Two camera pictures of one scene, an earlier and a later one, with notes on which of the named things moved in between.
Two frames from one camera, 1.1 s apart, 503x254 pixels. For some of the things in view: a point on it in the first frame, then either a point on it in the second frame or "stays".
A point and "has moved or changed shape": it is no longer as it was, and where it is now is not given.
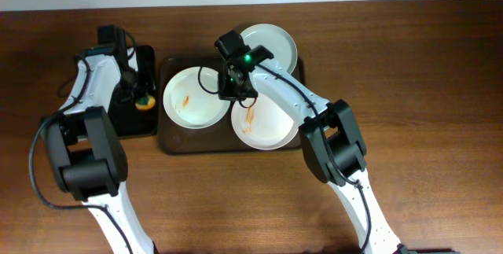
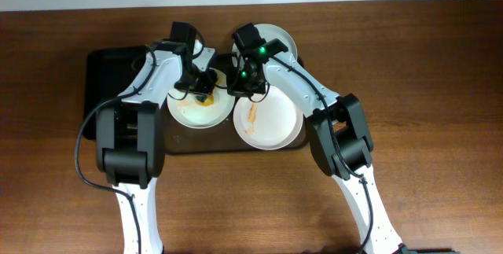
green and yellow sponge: x=145 y=103 has moved or changed shape
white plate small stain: x=188 y=104 stays
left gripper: x=131 y=90 → x=195 y=86
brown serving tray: x=221 y=138 stays
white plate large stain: x=266 y=125 stays
